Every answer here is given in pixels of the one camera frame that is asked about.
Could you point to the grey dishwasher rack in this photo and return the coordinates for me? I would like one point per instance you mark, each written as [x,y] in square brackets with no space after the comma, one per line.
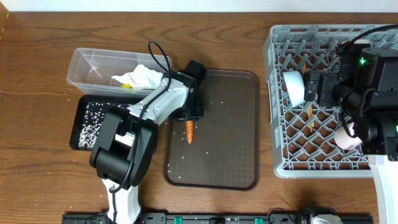
[296,152]

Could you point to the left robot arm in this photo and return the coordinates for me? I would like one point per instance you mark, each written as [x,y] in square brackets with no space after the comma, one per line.
[128,137]

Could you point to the white napkin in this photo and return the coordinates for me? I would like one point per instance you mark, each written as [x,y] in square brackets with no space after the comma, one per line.
[141,78]

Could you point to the foil snack wrapper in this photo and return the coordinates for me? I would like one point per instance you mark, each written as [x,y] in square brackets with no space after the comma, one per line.
[126,85]

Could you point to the pink cup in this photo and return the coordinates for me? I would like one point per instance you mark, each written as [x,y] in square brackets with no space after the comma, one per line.
[345,142]

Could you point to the spilled rice pile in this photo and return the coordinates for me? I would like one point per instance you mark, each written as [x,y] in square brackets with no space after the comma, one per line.
[93,117]

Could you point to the clear plastic bin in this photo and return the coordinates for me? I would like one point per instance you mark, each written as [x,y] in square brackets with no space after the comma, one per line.
[91,70]

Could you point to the black plastic bin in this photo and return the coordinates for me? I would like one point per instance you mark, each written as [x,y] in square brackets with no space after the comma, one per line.
[84,100]

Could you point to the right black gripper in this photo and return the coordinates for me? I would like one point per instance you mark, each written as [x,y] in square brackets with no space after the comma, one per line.
[326,79]

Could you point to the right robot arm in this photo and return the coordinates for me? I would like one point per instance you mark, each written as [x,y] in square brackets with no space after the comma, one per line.
[365,88]

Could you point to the brown plastic serving tray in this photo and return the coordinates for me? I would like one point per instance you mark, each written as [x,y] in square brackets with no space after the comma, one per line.
[224,153]

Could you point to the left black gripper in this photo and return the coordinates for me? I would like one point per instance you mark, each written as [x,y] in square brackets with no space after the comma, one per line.
[197,114]

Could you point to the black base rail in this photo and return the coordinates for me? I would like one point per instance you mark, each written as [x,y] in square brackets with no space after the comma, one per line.
[274,216]

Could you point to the orange carrot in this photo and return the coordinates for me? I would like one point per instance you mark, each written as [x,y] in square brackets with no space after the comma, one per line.
[189,130]

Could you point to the light blue rice bowl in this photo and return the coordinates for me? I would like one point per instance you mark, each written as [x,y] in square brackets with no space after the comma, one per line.
[295,87]

